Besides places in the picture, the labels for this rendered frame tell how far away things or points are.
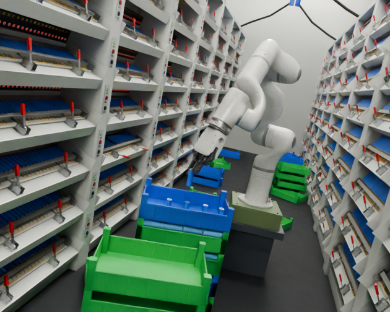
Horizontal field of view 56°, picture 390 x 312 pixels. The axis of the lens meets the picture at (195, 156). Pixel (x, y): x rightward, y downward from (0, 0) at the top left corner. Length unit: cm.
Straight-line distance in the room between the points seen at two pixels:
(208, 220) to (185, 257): 15
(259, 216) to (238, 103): 77
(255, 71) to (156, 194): 59
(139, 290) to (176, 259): 22
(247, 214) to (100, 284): 109
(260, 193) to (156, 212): 88
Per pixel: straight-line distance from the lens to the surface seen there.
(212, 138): 128
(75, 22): 135
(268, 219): 191
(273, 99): 176
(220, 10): 361
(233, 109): 130
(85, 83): 145
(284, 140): 188
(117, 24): 161
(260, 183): 193
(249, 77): 140
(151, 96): 222
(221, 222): 120
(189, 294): 96
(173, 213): 118
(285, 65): 163
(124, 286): 95
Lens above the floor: 94
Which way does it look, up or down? 12 degrees down
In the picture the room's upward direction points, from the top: 11 degrees clockwise
